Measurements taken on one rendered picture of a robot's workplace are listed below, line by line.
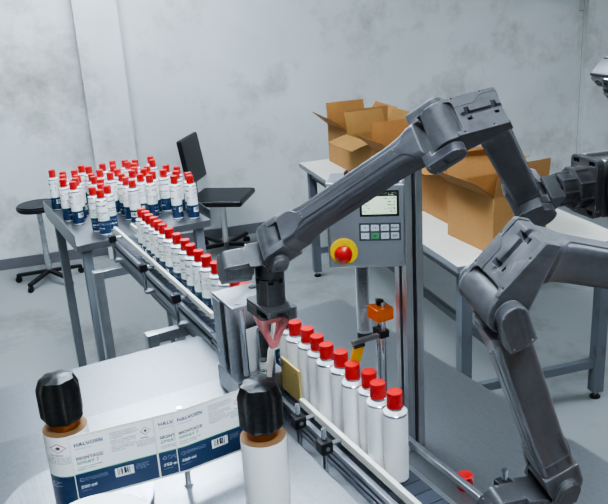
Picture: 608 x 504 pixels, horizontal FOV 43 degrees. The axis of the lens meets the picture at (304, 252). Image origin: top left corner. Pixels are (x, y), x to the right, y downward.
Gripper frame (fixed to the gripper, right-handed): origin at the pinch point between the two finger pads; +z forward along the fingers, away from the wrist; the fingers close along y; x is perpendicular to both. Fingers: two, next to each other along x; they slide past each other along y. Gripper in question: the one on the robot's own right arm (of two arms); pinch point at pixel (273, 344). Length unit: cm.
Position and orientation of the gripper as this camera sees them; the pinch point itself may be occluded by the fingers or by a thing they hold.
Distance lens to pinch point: 157.5
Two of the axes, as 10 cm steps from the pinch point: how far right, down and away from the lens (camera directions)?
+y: 4.8, 2.5, -8.4
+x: 8.8, -1.8, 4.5
